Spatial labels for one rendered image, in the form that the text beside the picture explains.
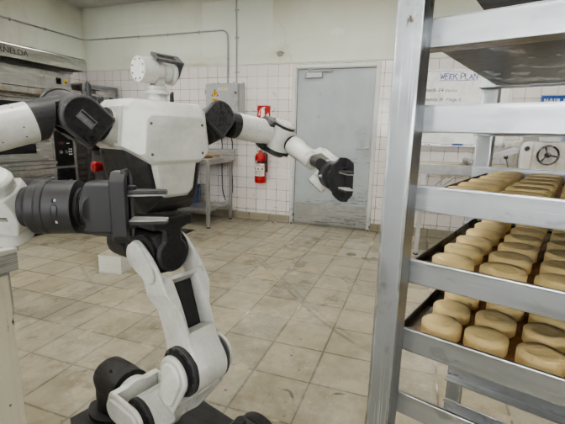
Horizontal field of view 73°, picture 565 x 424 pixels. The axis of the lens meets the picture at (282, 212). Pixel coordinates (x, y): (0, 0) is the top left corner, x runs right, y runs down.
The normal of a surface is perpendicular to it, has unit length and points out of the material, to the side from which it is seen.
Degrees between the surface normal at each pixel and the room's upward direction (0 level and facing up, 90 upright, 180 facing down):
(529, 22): 90
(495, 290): 90
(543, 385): 90
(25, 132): 110
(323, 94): 90
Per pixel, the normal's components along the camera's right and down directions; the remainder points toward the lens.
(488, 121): -0.61, 0.14
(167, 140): 0.79, 0.14
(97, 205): 0.12, 0.20
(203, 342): 0.69, -0.39
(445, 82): -0.33, 0.18
